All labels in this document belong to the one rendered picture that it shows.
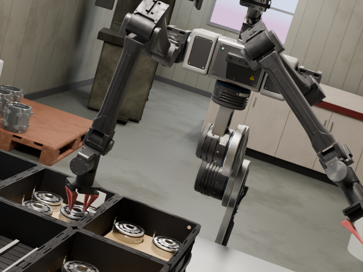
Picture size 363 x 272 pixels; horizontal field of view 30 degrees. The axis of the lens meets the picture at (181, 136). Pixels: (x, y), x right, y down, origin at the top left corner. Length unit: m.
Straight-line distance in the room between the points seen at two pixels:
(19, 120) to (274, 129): 3.06
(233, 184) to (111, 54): 4.63
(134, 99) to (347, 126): 2.30
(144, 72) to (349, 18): 3.19
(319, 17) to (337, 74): 0.81
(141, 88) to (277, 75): 5.56
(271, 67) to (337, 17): 7.43
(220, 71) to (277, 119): 4.98
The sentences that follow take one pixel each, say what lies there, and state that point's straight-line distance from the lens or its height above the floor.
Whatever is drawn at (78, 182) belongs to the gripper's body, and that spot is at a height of 1.00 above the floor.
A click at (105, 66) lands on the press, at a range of 7.44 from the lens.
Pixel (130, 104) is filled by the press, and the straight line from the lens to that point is 7.48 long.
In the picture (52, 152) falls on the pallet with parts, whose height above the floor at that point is 0.11.
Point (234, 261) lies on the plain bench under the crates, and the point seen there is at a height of 0.70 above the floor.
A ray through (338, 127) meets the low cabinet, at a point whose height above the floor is 0.63.
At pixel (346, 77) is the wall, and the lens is 9.39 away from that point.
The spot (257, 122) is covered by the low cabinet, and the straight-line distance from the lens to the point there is 7.45.
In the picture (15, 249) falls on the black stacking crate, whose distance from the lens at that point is 2.02.
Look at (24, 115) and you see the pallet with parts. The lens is 5.48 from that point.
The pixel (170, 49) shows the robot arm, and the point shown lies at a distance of 2.29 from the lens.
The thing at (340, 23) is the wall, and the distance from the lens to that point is 9.36.
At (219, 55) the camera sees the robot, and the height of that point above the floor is 1.46.
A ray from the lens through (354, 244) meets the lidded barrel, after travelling 5.57.
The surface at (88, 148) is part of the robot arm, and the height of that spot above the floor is 1.12.
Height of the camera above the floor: 1.70
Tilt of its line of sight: 13 degrees down
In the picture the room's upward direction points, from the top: 17 degrees clockwise
